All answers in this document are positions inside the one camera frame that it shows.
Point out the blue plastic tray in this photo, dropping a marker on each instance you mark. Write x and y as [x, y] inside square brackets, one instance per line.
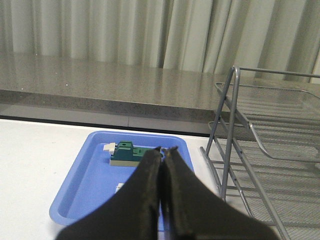
[91, 180]

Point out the green terminal block module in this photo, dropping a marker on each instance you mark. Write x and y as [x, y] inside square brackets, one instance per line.
[126, 154]

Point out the grey stone counter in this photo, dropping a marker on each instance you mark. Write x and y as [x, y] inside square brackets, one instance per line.
[60, 89]

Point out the bottom silver mesh tray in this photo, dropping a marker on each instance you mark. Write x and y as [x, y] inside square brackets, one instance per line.
[280, 189]

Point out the silver mesh tray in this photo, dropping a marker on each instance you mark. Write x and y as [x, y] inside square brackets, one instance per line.
[285, 123]
[280, 189]

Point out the silver metal rack frame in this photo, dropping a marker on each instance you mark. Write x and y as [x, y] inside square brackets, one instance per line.
[226, 124]

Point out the white circuit breaker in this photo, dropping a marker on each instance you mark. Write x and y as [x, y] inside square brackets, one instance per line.
[118, 187]

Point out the top silver mesh tray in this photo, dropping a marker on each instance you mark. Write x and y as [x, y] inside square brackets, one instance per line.
[285, 123]

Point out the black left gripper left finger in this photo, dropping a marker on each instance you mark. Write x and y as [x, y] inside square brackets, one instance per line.
[132, 213]

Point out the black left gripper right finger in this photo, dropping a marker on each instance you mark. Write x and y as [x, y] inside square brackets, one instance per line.
[192, 212]

